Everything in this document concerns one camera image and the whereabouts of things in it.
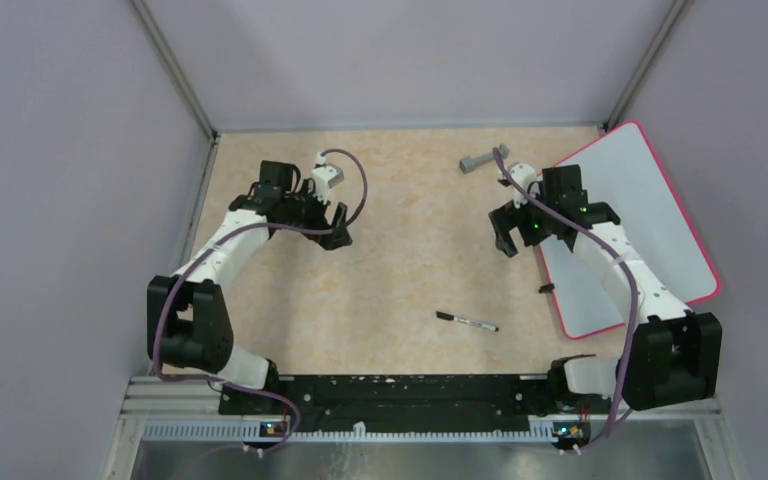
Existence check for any grey whiteboard eraser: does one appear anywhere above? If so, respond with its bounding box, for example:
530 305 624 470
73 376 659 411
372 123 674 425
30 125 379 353
458 144 510 174

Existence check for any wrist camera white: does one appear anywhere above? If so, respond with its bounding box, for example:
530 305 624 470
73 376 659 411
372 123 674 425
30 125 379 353
500 162 538 204
311 152 344 203

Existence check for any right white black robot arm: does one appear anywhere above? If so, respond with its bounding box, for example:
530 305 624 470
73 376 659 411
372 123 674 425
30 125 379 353
489 163 723 412

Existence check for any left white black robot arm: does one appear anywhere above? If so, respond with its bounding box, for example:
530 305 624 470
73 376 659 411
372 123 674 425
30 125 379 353
147 157 352 414

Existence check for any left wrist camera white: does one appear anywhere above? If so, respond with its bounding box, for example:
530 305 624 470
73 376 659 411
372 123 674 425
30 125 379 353
311 152 344 203

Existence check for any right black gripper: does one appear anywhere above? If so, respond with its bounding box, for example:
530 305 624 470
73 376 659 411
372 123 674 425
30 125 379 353
488 182 557 258

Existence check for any pink framed whiteboard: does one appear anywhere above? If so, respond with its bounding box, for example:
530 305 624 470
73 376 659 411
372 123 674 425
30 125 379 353
538 121 721 340

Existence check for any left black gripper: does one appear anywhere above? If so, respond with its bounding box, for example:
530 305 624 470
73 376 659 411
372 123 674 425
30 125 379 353
281 179 351 250

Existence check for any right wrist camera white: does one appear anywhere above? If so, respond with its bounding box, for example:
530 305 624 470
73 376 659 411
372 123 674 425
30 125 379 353
500 162 538 204

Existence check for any white slotted cable duct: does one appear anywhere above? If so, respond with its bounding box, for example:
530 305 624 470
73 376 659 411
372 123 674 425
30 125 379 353
142 420 557 443

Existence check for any black white marker pen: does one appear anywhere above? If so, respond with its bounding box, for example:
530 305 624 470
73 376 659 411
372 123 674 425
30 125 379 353
435 311 499 332

